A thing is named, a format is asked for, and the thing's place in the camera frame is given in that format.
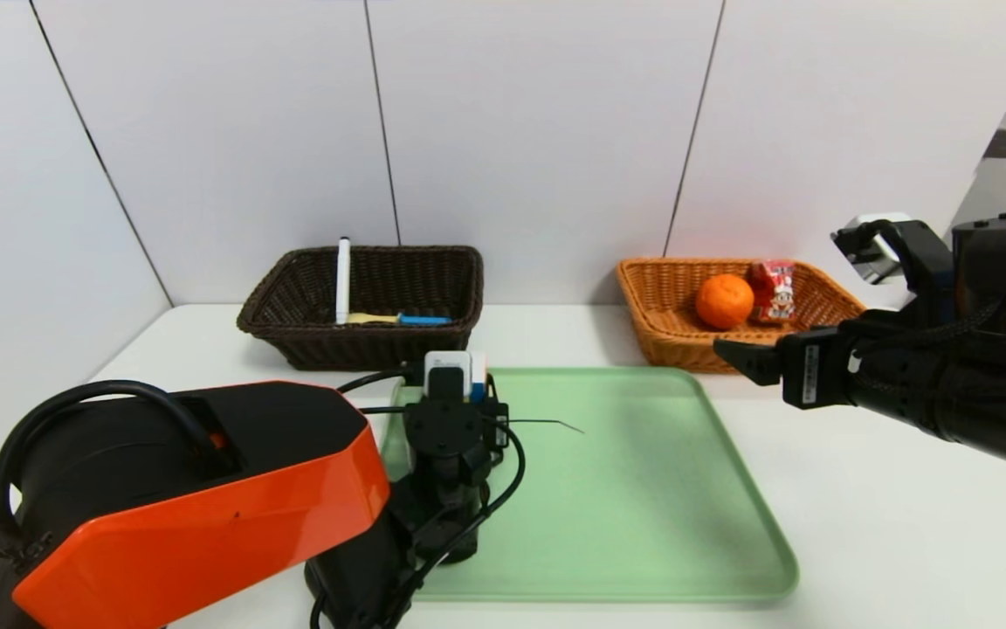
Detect orange fruit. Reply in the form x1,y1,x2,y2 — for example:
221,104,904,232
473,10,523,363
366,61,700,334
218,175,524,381
695,273,755,330

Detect red milk carton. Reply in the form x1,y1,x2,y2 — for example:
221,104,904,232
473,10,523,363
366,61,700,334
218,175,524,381
749,259,796,326

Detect braided black left arm cable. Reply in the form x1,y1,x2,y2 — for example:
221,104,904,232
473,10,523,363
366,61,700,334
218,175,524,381
0,380,217,534

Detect thin black zip tie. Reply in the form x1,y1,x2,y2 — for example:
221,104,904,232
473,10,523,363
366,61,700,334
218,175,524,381
494,418,585,435

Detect light green plastic tray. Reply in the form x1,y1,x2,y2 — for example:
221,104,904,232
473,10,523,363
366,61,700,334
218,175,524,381
378,366,798,604

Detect yellow spoon with blue handle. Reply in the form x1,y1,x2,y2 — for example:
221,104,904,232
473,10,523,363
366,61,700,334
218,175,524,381
346,312,451,327

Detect black left wrist camera cable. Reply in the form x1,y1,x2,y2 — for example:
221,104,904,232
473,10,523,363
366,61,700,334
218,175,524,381
309,369,527,629

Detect orange wicker basket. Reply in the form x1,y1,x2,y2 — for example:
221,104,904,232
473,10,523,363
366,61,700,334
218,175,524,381
616,258,867,374

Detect dark brown wicker basket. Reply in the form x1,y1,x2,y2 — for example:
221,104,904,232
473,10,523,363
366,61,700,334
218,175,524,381
237,246,485,371

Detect white marker pen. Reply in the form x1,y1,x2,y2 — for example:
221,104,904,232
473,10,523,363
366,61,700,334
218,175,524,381
335,237,352,325

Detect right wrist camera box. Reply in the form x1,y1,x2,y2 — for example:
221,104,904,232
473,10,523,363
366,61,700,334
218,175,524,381
831,212,954,294

